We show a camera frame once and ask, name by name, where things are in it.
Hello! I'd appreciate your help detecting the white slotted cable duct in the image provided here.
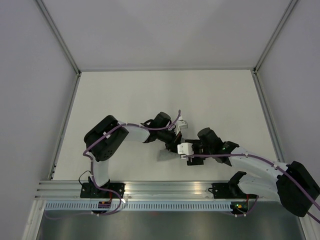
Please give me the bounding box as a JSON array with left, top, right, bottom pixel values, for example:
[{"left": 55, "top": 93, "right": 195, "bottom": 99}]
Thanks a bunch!
[{"left": 44, "top": 200, "right": 232, "bottom": 212}]

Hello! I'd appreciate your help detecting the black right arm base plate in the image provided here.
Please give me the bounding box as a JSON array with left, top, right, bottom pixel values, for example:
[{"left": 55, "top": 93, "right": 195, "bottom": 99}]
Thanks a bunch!
[{"left": 211, "top": 182, "right": 256, "bottom": 200}]

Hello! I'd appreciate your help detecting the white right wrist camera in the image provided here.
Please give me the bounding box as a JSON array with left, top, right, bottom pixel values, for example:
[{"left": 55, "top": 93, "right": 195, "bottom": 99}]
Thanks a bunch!
[{"left": 177, "top": 142, "right": 194, "bottom": 160}]

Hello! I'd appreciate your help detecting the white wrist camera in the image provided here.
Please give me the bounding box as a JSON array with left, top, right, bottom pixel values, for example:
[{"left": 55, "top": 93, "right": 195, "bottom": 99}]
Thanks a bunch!
[
  {"left": 177, "top": 142, "right": 194, "bottom": 160},
  {"left": 174, "top": 116, "right": 188, "bottom": 135}
]

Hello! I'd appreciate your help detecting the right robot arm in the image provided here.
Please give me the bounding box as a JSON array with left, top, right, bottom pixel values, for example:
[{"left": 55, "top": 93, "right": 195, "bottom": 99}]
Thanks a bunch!
[{"left": 177, "top": 127, "right": 320, "bottom": 217}]

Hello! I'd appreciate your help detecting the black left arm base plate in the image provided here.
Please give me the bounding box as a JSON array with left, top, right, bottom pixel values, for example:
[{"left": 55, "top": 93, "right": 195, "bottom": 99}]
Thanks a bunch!
[{"left": 80, "top": 182, "right": 125, "bottom": 199}]

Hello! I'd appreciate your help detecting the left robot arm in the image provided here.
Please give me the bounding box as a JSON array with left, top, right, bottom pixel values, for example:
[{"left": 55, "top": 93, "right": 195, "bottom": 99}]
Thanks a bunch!
[{"left": 83, "top": 112, "right": 188, "bottom": 198}]

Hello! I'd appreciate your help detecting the left aluminium frame post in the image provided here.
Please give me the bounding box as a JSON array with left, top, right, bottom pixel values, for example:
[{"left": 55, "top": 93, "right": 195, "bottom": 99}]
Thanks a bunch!
[{"left": 34, "top": 0, "right": 81, "bottom": 76}]

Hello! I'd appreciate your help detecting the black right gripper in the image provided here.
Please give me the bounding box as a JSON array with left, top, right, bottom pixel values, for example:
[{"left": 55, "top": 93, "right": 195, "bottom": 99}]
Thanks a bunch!
[{"left": 185, "top": 138, "right": 213, "bottom": 166}]

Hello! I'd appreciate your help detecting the right aluminium frame post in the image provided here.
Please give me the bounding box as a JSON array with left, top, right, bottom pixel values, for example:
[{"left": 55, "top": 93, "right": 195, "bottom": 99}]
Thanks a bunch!
[{"left": 252, "top": 0, "right": 300, "bottom": 75}]

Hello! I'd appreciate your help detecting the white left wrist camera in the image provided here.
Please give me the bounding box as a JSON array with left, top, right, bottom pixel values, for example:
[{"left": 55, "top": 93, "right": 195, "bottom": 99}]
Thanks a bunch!
[{"left": 174, "top": 116, "right": 188, "bottom": 135}]

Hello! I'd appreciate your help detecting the grey cloth napkin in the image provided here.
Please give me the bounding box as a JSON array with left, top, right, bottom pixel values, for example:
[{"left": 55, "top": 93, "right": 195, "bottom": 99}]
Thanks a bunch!
[{"left": 156, "top": 135, "right": 185, "bottom": 162}]

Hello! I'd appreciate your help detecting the aluminium front rail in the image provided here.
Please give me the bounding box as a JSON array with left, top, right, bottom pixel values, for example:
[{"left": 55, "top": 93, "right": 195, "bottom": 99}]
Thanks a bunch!
[{"left": 34, "top": 179, "right": 308, "bottom": 202}]

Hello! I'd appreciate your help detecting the aluminium frame post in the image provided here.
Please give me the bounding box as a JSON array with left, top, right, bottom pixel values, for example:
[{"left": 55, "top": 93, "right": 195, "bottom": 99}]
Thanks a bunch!
[
  {"left": 252, "top": 0, "right": 300, "bottom": 75},
  {"left": 34, "top": 0, "right": 81, "bottom": 76}
]

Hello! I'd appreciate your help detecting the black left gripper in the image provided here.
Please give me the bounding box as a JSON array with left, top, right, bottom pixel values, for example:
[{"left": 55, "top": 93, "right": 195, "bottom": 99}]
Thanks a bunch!
[{"left": 157, "top": 128, "right": 183, "bottom": 154}]

